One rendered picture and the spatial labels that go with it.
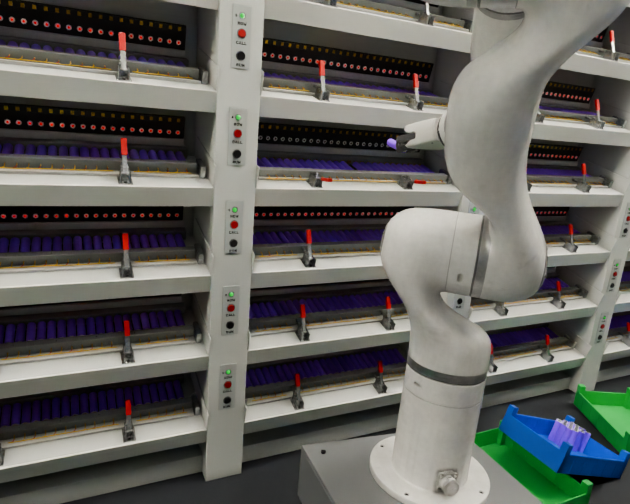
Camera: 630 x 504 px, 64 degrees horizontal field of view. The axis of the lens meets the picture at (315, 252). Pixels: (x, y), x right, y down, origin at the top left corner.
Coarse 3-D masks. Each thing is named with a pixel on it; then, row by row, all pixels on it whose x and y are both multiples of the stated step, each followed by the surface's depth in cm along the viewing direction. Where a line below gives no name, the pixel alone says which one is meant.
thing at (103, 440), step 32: (128, 384) 129; (160, 384) 132; (192, 384) 137; (0, 416) 117; (32, 416) 117; (64, 416) 118; (96, 416) 119; (128, 416) 118; (160, 416) 124; (192, 416) 127; (0, 448) 108; (32, 448) 111; (64, 448) 113; (96, 448) 114; (128, 448) 117; (160, 448) 122; (0, 480) 107
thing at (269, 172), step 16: (272, 176) 120; (288, 176) 122; (304, 176) 124; (320, 176) 126; (336, 176) 127; (352, 176) 129; (368, 176) 131; (384, 176) 133; (416, 176) 138; (432, 176) 140
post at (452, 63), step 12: (444, 12) 144; (444, 60) 145; (456, 60) 140; (468, 60) 136; (444, 72) 145; (456, 72) 140; (444, 156) 146; (468, 204) 142; (444, 300) 149; (468, 300) 152; (468, 312) 153
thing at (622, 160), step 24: (624, 24) 168; (600, 96) 176; (624, 96) 169; (600, 144) 177; (624, 168) 170; (600, 216) 178; (624, 240) 177; (600, 264) 179; (624, 264) 180; (600, 288) 179; (600, 312) 182; (600, 360) 190; (576, 384) 189
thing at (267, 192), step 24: (264, 144) 130; (432, 168) 151; (264, 192) 115; (288, 192) 118; (312, 192) 120; (336, 192) 123; (360, 192) 126; (384, 192) 129; (408, 192) 132; (432, 192) 135; (456, 192) 139
